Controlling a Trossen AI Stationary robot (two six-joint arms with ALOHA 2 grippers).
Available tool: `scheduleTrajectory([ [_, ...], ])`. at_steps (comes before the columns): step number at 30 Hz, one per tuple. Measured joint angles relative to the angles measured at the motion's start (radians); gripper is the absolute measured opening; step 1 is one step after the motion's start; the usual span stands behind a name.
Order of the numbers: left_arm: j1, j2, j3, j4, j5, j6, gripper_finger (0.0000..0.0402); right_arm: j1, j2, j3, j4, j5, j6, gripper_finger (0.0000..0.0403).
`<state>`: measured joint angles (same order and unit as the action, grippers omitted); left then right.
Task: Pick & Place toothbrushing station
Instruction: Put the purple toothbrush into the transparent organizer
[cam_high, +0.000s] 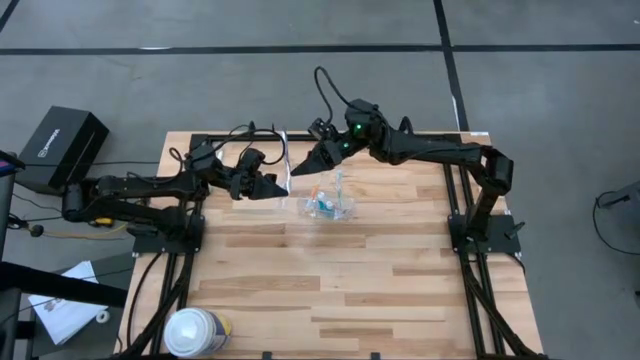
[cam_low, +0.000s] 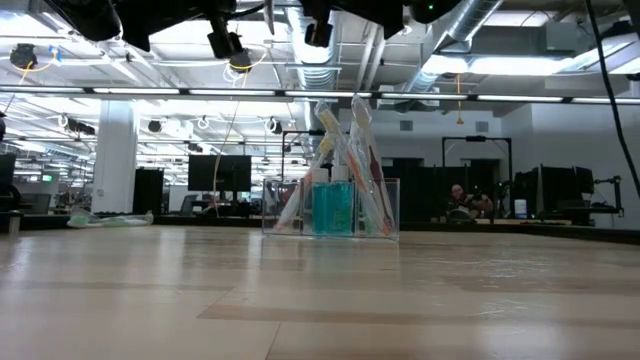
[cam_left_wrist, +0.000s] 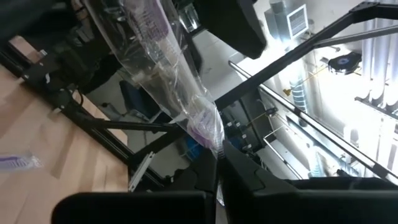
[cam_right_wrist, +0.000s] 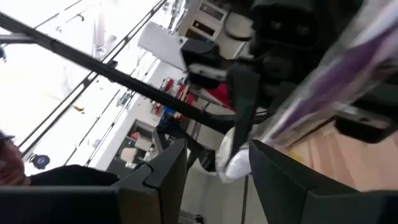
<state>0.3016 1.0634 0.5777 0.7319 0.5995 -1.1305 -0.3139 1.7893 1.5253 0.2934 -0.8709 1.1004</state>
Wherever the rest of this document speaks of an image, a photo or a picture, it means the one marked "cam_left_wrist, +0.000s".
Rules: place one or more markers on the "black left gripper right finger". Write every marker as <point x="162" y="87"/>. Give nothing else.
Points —
<point x="242" y="177"/>

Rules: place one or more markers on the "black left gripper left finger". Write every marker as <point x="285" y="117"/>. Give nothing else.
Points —
<point x="211" y="180"/>

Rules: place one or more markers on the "blue plastic crate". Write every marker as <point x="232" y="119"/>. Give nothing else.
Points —
<point x="192" y="149"/>

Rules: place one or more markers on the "black equipment rack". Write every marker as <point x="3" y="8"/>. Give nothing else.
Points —
<point x="248" y="124"/>

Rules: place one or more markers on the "silver aluminium extrusion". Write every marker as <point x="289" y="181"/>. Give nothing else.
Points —
<point x="141" y="171"/>

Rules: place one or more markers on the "black ceiling device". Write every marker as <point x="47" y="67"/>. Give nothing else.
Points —
<point x="344" y="62"/>

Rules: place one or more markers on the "white air vent unit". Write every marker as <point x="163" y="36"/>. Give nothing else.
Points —
<point x="297" y="21"/>

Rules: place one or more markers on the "purple bristled toothbrush in wrapper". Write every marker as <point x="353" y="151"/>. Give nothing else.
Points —
<point x="18" y="162"/>

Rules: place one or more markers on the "black aluminium rig frame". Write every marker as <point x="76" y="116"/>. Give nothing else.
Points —
<point x="280" y="63"/>

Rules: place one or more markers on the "silver spiral ceiling duct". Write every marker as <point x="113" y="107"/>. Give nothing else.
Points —
<point x="381" y="62"/>

